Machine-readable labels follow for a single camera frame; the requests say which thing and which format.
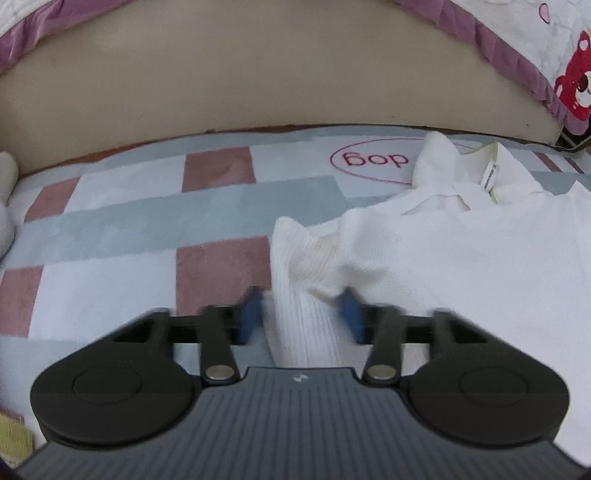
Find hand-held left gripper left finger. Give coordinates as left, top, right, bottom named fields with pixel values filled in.
left=113, top=286, right=266, bottom=386

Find grey plush rabbit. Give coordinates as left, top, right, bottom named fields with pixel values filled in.
left=0, top=150, right=20, bottom=261

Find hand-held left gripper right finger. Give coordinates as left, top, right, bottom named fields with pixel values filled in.
left=339, top=286, right=488, bottom=386

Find quilted bear print bedspread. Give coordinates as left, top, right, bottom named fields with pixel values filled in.
left=0, top=0, right=591, bottom=137

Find checkered rug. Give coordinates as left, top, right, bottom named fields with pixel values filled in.
left=0, top=124, right=591, bottom=462

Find cream knit cardigan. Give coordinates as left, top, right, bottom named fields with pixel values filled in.
left=270, top=131, right=591, bottom=444

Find beige bed base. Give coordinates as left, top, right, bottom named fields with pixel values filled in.
left=0, top=0, right=561, bottom=178

